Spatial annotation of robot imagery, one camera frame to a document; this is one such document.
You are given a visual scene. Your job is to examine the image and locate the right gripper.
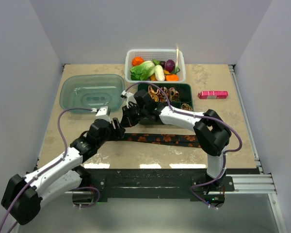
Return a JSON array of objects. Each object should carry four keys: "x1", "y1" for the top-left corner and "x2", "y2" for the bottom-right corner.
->
[{"x1": 120, "y1": 104, "x2": 148, "y2": 128}]

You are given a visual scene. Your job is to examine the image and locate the dark orange floral tie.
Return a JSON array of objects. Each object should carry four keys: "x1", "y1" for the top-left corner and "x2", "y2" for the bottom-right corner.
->
[{"x1": 121, "y1": 133, "x2": 201, "y2": 148}]

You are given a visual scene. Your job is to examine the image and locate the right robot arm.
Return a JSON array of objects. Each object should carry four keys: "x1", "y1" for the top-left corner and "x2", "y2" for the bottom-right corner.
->
[{"x1": 121, "y1": 90, "x2": 231, "y2": 191}]

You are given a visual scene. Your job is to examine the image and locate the green compartment tray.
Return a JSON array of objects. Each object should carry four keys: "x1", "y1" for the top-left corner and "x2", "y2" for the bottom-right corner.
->
[{"x1": 135, "y1": 83, "x2": 194, "y2": 126}]

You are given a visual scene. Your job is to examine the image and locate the rolled yellow tie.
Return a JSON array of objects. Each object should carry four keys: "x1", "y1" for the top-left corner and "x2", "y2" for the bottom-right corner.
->
[{"x1": 148, "y1": 85, "x2": 161, "y2": 102}]

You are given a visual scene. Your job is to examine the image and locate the rolled patterned dark tie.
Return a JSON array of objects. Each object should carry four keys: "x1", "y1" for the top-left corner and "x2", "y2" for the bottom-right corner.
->
[{"x1": 159, "y1": 87, "x2": 169, "y2": 102}]

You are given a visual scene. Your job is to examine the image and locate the teal transparent plastic bin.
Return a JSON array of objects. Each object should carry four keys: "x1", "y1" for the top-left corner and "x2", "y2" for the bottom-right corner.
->
[{"x1": 59, "y1": 74, "x2": 125, "y2": 114}]

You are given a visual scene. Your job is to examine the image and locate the green toy lettuce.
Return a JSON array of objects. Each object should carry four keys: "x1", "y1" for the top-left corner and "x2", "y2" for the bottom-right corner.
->
[{"x1": 130, "y1": 61, "x2": 155, "y2": 81}]

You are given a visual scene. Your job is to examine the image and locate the rolled purple gold tie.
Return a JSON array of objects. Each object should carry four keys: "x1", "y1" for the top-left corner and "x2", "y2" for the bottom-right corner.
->
[{"x1": 169, "y1": 87, "x2": 179, "y2": 102}]

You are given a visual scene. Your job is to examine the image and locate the rolled brown beige tie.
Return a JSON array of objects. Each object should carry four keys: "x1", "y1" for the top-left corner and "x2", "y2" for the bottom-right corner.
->
[{"x1": 181, "y1": 103, "x2": 193, "y2": 112}]

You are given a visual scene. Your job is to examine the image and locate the white toy radish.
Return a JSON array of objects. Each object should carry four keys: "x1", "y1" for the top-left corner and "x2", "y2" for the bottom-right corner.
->
[{"x1": 154, "y1": 65, "x2": 165, "y2": 82}]

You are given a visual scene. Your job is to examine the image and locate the orange toy pumpkin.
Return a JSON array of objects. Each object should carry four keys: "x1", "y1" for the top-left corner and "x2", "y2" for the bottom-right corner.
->
[{"x1": 131, "y1": 57, "x2": 144, "y2": 67}]

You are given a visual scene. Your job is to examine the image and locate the orange toy carrot slice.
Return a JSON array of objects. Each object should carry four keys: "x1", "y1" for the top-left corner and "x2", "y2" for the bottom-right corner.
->
[{"x1": 165, "y1": 74, "x2": 179, "y2": 82}]

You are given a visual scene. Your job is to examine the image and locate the purple toy onion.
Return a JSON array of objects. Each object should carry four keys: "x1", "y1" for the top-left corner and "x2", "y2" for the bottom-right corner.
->
[{"x1": 164, "y1": 60, "x2": 176, "y2": 73}]

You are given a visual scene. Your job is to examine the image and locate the pink rectangular box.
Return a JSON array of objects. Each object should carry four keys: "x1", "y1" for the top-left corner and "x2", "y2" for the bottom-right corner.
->
[{"x1": 197, "y1": 91, "x2": 228, "y2": 100}]

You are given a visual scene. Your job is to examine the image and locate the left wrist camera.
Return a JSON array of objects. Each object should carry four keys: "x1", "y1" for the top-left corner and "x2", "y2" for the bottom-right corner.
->
[{"x1": 91, "y1": 106, "x2": 111, "y2": 123}]

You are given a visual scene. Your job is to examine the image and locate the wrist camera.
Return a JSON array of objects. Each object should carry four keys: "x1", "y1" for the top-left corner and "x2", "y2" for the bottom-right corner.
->
[
  {"x1": 120, "y1": 90, "x2": 137, "y2": 108},
  {"x1": 91, "y1": 106, "x2": 111, "y2": 123}
]

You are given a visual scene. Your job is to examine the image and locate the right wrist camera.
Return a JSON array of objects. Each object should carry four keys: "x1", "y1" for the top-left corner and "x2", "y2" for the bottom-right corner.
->
[{"x1": 120, "y1": 90, "x2": 137, "y2": 108}]

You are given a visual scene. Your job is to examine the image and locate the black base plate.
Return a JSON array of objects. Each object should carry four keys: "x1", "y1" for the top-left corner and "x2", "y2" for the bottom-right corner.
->
[{"x1": 32, "y1": 166, "x2": 261, "y2": 203}]

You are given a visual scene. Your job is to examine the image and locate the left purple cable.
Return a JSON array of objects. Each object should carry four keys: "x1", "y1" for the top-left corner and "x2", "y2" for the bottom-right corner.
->
[{"x1": 0, "y1": 108, "x2": 101, "y2": 233}]

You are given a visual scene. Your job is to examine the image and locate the purple cable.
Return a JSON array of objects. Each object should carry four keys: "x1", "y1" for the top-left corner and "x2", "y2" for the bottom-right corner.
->
[
  {"x1": 122, "y1": 82, "x2": 243, "y2": 211},
  {"x1": 0, "y1": 108, "x2": 101, "y2": 233}
]

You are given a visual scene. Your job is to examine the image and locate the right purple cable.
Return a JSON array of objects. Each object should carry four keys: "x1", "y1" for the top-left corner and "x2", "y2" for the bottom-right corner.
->
[{"x1": 122, "y1": 82, "x2": 243, "y2": 211}]

